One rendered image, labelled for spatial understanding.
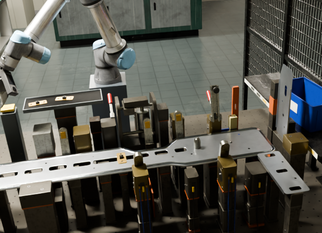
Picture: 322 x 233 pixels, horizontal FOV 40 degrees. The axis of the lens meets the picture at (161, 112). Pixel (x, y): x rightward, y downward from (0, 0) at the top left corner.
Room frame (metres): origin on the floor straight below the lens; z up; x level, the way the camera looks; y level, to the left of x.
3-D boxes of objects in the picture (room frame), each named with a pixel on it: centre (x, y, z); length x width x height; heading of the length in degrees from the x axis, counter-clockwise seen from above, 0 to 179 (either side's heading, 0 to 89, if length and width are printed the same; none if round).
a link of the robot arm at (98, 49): (2.29, 0.28, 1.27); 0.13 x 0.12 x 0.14; 43
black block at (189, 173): (1.49, -0.11, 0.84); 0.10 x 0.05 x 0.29; 9
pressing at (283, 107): (1.73, -0.54, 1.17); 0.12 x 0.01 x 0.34; 9
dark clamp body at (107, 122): (1.83, 0.25, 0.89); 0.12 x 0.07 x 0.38; 9
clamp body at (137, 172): (1.45, 0.10, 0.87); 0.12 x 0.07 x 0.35; 9
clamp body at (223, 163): (1.47, -0.26, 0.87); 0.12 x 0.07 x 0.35; 9
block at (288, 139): (1.61, -0.57, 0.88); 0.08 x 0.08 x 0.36; 9
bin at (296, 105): (1.86, -0.69, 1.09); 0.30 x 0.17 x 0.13; 16
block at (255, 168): (1.51, -0.38, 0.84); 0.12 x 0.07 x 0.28; 9
